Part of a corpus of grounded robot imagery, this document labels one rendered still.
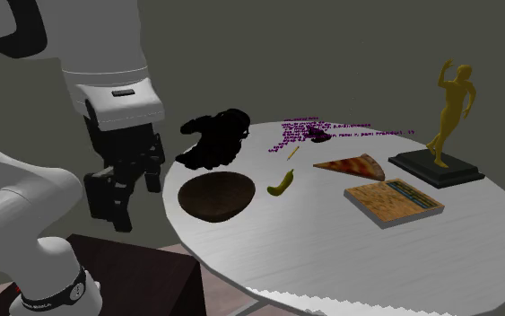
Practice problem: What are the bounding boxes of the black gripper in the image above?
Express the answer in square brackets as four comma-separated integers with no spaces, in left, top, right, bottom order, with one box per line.
[83,99,167,233]

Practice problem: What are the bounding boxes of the dark purple lettered object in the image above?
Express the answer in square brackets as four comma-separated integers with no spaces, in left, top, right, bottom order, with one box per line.
[267,116,416,154]

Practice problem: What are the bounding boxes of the wood-patterned book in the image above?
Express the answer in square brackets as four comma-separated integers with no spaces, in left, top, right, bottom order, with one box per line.
[344,178,446,230]

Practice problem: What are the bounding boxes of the pizza slice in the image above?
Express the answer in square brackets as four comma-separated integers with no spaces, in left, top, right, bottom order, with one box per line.
[312,153,387,183]

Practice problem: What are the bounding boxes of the yellow-green banana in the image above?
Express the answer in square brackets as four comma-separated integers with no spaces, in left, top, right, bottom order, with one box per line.
[266,168,295,198]

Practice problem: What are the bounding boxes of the gold figure on black base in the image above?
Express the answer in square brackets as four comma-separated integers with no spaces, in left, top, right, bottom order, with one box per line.
[387,58,486,189]

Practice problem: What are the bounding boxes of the dark brown bowl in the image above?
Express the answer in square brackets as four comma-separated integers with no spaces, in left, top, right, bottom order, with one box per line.
[177,171,257,224]

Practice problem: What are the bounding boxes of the black irregular lump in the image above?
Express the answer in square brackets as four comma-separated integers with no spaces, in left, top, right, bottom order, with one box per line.
[174,108,252,171]

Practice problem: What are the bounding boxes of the round white table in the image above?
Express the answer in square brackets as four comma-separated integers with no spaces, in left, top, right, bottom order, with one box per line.
[161,118,505,316]

